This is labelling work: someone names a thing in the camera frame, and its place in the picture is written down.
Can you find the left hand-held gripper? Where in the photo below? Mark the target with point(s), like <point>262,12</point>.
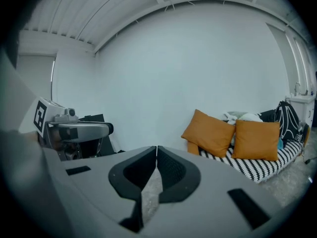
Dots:
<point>49,113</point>

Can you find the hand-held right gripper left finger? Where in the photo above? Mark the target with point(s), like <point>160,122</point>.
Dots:
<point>116,180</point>

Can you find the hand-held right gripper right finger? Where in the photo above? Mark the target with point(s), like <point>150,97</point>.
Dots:
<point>190,182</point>

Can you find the person's left hand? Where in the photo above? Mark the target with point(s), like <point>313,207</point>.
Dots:
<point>54,137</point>

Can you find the white green blanket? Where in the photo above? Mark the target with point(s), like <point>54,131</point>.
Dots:
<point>247,116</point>

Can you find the person's grey striped shirt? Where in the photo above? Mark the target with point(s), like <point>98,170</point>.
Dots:
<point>17,108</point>

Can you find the teal soft item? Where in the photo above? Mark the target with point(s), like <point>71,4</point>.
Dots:
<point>280,143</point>

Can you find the black backpack with white lines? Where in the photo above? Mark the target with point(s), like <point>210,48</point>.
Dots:
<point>289,123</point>

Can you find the white cabinet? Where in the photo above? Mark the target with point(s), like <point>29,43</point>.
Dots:
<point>301,108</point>

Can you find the metal faucet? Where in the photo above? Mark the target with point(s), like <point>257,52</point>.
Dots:
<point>297,88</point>

